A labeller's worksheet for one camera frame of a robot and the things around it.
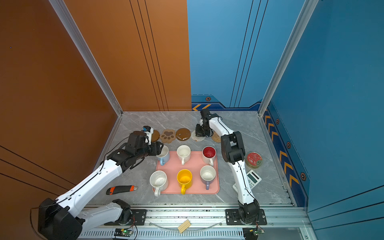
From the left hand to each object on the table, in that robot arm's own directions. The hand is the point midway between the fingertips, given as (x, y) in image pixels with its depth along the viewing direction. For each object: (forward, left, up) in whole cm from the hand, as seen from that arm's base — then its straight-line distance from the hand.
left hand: (159, 143), depth 81 cm
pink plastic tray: (-12, -20, -18) cm, 30 cm away
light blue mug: (-4, -2, -7) cm, 9 cm away
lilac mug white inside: (-11, -27, -17) cm, 34 cm away
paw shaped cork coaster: (+17, 0, -17) cm, 25 cm away
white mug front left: (-15, 0, -16) cm, 22 cm away
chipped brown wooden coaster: (+19, -11, -17) cm, 27 cm away
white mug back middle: (+2, -12, -13) cm, 18 cm away
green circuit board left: (-38, +14, -19) cm, 45 cm away
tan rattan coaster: (+17, -34, -17) cm, 42 cm away
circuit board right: (-38, -48, -19) cm, 64 cm away
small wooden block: (-36, -15, -17) cm, 42 cm away
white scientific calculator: (-13, -53, -16) cm, 57 cm away
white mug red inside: (+2, -28, -16) cm, 32 cm away
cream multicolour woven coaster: (+15, -20, -16) cm, 29 cm away
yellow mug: (-13, -14, -16) cm, 25 cm away
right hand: (+19, -20, -16) cm, 32 cm away
